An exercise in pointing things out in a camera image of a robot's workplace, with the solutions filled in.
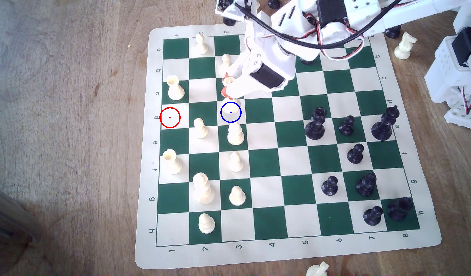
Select red black white servo wires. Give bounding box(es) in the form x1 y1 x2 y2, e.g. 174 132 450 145
302 21 368 62
459 73 471 114

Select black camera cable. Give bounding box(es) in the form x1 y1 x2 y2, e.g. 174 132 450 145
233 0 412 49

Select white knight chess piece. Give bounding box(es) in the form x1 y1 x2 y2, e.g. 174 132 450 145
306 262 329 276
394 32 418 60

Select white queen chess piece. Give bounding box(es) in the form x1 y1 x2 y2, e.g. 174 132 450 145
223 76 242 116

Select black king chess piece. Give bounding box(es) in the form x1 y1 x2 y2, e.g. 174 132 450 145
371 106 400 141

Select shiny steel container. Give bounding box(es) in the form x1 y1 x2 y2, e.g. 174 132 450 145
0 184 42 246

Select black rook chess piece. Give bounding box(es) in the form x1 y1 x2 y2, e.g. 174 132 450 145
387 197 413 222

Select white king chess piece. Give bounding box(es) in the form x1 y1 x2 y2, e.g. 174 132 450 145
192 172 215 205

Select green white chess mat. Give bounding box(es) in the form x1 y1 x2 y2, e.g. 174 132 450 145
135 23 442 270

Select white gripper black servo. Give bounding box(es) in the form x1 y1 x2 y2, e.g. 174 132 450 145
221 21 298 100

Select white pawn chess piece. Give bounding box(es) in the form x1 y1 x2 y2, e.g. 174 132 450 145
194 33 209 55
198 213 216 234
229 186 246 206
221 54 234 75
193 118 209 139
228 152 244 172

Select white bishop chess piece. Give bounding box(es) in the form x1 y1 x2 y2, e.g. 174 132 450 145
227 122 245 146

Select black queen chess piece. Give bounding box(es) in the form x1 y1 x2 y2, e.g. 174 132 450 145
305 107 328 140

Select black knight chess piece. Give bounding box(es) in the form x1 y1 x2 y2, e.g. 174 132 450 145
384 25 403 39

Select gripper camera board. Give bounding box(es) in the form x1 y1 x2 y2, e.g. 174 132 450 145
215 0 259 27

